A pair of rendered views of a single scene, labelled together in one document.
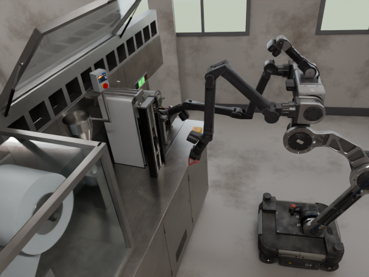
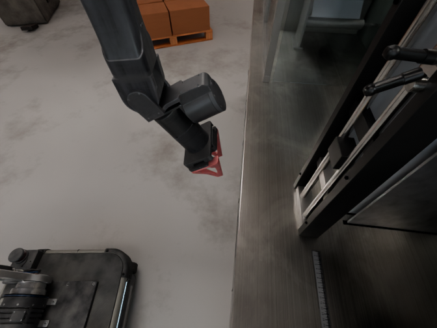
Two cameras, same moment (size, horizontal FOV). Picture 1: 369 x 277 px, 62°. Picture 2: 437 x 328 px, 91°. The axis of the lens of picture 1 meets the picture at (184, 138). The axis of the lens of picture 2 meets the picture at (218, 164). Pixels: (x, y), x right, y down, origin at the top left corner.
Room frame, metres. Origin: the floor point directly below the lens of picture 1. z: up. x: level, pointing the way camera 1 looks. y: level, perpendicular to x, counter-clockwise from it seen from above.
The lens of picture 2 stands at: (1.82, -0.10, 1.47)
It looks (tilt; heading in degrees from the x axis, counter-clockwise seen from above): 54 degrees down; 165
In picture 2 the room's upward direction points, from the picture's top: straight up
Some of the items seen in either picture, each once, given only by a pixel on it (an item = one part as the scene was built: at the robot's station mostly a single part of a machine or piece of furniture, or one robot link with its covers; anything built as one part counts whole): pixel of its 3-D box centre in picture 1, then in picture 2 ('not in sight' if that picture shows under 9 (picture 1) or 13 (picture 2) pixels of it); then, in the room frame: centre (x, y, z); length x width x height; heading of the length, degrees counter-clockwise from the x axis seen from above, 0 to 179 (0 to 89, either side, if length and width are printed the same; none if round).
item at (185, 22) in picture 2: not in sight; (166, 19); (-1.78, 0.06, 0.21); 1.22 x 0.88 x 0.42; 89
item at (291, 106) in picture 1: (289, 109); not in sight; (1.38, -0.56, 1.45); 0.09 x 0.08 x 0.12; 166
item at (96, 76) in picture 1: (100, 80); not in sight; (1.49, 0.40, 1.66); 0.07 x 0.07 x 0.10; 53
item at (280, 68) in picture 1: (283, 70); not in sight; (1.86, -0.69, 1.45); 0.09 x 0.08 x 0.12; 166
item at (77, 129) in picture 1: (77, 122); not in sight; (1.37, 0.54, 1.50); 0.14 x 0.14 x 0.06
